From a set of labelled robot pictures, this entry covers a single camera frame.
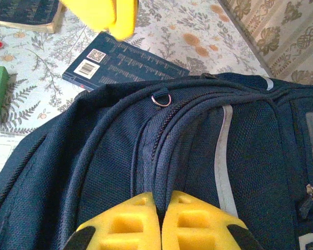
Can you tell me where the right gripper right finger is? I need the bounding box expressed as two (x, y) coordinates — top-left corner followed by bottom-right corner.
(161, 190), (259, 250)

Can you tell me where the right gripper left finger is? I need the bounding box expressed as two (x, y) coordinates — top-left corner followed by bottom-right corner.
(64, 191), (163, 250)

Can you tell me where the dark blue book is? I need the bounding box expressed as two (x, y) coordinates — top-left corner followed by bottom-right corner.
(62, 31), (191, 92)
(0, 0), (66, 34)

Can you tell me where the navy blue backpack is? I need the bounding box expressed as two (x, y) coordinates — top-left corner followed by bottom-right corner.
(0, 72), (313, 250)

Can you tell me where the green box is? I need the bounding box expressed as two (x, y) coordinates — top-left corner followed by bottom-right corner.
(0, 66), (10, 127)

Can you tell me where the white stationery package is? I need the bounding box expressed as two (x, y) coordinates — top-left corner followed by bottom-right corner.
(0, 130), (23, 190)

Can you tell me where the floral table cloth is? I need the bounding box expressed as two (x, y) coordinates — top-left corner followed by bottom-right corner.
(0, 0), (272, 188)

